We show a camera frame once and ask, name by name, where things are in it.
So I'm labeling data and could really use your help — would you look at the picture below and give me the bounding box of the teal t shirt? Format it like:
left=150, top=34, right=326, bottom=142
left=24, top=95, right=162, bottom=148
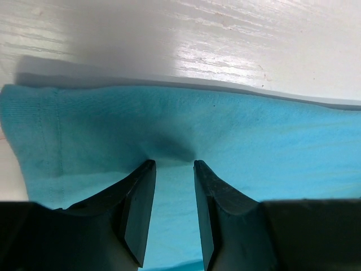
left=1, top=85, right=360, bottom=270

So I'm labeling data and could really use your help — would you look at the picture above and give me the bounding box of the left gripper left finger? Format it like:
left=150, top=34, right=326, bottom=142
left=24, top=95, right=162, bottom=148
left=1, top=160, right=156, bottom=270

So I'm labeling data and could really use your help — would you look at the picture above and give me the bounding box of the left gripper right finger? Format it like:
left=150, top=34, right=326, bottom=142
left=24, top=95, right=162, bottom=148
left=194, top=160, right=360, bottom=270

